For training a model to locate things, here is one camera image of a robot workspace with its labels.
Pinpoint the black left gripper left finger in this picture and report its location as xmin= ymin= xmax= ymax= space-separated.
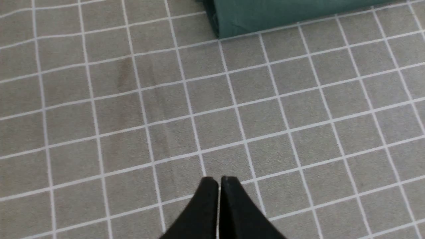
xmin=160 ymin=177 xmax=218 ymax=239

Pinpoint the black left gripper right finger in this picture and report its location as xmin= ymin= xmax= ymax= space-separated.
xmin=220 ymin=176 xmax=285 ymax=239

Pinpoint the green long-sleeved shirt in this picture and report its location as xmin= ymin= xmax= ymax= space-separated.
xmin=202 ymin=0 xmax=387 ymax=39

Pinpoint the grey checked tablecloth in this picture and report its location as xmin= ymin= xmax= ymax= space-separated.
xmin=1 ymin=0 xmax=424 ymax=239

